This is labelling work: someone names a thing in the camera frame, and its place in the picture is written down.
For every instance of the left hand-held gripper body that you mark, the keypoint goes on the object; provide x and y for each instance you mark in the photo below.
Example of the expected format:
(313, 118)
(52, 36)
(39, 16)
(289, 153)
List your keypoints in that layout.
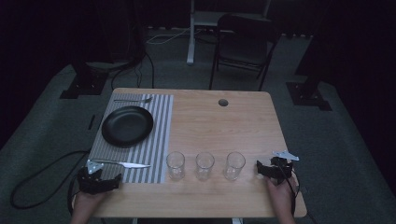
(90, 182)

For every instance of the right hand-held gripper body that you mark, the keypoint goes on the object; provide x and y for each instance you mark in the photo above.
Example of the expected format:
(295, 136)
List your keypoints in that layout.
(281, 169)

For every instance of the person's left hand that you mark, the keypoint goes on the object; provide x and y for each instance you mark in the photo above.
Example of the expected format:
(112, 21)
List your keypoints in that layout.
(88, 202)

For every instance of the person's right hand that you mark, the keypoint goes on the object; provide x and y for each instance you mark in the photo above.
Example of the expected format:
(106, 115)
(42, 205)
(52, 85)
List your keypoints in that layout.
(281, 196)

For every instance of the metal table knife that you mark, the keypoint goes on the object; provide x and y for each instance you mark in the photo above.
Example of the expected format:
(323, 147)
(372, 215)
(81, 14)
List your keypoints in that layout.
(130, 164)

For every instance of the clear drinking glass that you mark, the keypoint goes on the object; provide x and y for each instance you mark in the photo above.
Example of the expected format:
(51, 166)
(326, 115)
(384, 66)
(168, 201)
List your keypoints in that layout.
(234, 165)
(204, 165)
(175, 165)

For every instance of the grey striped placemat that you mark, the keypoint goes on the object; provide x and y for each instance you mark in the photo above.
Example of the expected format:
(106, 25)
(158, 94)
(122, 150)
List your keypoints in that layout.
(149, 146)

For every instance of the black plate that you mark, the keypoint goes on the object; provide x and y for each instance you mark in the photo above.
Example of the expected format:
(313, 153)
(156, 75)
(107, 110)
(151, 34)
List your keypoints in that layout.
(127, 126)

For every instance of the small black bar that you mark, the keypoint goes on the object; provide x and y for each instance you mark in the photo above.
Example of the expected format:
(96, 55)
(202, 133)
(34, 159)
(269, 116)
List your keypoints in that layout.
(91, 122)

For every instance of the black stand base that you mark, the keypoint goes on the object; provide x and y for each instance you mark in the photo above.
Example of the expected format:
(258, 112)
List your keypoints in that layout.
(84, 85)
(306, 96)

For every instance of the metal fork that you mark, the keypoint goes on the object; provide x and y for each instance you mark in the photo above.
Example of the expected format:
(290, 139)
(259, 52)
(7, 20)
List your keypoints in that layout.
(134, 100)

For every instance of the grey round stand base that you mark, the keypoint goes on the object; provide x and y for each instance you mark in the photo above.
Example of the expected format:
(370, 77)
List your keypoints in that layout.
(107, 65)

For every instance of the black folding chair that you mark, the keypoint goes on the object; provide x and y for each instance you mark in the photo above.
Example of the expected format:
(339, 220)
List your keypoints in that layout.
(246, 46)

